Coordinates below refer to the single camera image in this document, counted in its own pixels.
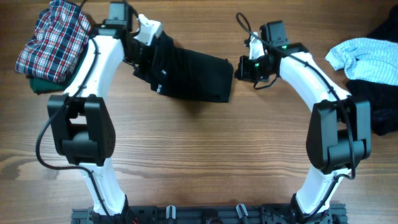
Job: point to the light blue striped shirt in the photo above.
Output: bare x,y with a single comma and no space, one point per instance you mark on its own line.
366,59

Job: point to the green folded garment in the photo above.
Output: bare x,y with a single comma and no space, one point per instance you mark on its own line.
40,86

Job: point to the dark navy garment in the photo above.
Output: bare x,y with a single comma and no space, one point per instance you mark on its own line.
382,97

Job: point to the plaid folded shirt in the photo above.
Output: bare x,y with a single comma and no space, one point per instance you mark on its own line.
60,35

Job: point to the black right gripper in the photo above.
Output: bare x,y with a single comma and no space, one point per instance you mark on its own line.
242,73

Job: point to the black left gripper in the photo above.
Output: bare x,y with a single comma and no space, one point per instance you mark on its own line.
150,58

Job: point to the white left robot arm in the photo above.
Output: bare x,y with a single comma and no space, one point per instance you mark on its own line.
82,129

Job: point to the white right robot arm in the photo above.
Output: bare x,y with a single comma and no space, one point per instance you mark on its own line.
339,133

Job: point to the black t-shirt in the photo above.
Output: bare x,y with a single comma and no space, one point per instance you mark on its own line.
185,74

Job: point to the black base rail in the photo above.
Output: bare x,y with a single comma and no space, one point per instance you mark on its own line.
266,213

